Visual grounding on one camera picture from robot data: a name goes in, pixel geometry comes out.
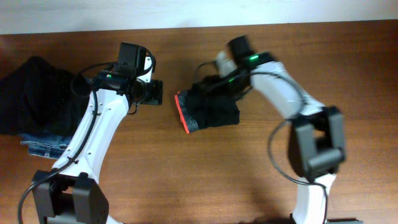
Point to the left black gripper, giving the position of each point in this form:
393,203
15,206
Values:
154,92

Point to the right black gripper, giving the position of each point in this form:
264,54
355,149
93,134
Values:
217,89

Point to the black leggings with red waistband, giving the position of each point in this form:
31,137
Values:
198,111

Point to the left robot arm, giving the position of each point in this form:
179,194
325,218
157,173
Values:
70,192

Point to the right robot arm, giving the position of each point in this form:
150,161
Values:
316,145

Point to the blue denim jeans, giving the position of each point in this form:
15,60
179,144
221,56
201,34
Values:
50,146

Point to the black garment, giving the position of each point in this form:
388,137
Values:
39,98

